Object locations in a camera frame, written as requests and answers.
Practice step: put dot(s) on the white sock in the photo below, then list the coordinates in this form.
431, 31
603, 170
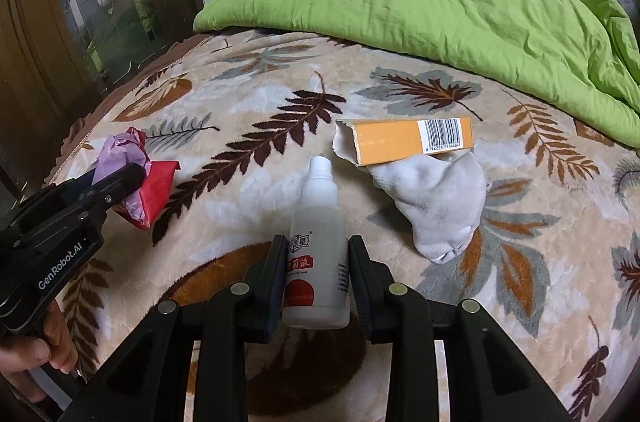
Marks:
440, 202

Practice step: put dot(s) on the purple plastic bag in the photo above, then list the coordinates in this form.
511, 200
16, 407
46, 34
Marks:
120, 147

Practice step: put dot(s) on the orange cardboard box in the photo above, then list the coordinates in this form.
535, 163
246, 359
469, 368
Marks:
395, 145

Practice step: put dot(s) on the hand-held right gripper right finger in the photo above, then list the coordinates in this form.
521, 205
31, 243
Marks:
359, 277

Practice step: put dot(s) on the white plastic bottle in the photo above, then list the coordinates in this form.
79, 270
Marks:
317, 222

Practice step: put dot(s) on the wooden door with glass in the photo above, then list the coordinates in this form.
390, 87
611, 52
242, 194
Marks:
75, 27

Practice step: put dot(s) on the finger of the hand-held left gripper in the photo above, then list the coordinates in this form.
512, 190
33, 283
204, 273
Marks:
120, 184
70, 186

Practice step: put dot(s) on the person's left hand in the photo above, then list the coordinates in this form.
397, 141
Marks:
30, 352

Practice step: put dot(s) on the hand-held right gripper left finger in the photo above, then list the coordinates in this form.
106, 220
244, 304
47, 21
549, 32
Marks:
276, 282

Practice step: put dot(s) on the red foil wrapper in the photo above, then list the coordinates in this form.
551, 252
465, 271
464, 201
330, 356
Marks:
160, 187

